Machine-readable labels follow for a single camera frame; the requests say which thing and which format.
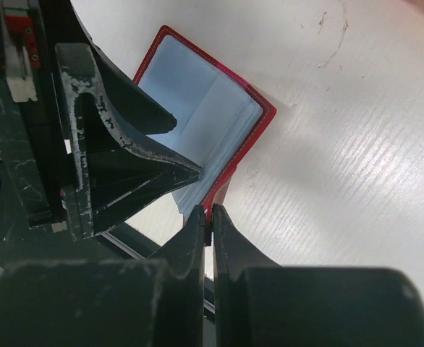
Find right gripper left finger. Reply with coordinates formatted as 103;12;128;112
0;206;205;346

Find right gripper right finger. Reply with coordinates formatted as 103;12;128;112
212;205;424;346

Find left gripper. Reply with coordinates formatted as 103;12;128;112
0;0;177;253

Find red leather card holder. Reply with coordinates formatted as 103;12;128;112
131;24;278;218

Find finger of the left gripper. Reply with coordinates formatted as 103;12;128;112
55;43;201;240

